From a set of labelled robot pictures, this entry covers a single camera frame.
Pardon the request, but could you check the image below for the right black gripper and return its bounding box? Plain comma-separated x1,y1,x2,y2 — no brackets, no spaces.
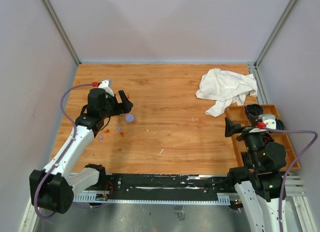
225,113,266,168

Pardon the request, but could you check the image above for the purple earbud charging case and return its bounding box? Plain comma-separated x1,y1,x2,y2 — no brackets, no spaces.
125,114,135,123

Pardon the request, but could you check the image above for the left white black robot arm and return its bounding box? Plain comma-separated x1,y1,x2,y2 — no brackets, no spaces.
29,85,133,217

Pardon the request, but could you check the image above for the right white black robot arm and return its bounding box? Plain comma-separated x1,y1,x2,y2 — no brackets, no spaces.
224,114,288,232

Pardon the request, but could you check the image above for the wooden compartment tray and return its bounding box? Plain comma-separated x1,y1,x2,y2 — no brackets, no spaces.
225,104,296,172

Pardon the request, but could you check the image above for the white crumpled cloth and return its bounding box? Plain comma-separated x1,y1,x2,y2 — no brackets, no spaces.
195,68,258,117

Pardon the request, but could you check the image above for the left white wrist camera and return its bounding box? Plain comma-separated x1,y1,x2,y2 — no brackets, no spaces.
98,79,112,88

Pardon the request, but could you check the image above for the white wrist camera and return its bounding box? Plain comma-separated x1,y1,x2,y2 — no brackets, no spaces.
98,79,112,88
257,114,277,129

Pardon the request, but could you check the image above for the black coiled cable top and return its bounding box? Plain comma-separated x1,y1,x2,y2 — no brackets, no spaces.
244,104,265,118

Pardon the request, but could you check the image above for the black coiled cable bottom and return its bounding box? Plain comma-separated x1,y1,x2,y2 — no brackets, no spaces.
241,152,255,168

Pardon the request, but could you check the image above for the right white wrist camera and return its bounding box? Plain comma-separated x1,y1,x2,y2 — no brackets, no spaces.
257,114,277,129

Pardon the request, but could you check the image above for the blue yellow coiled cable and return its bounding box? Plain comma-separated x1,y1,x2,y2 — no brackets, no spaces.
274,118,287,130

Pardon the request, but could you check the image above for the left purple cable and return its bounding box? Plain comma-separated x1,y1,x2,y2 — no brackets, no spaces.
33,81,100,219

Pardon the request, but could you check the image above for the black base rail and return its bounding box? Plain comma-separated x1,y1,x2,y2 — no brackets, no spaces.
74,174,236,203

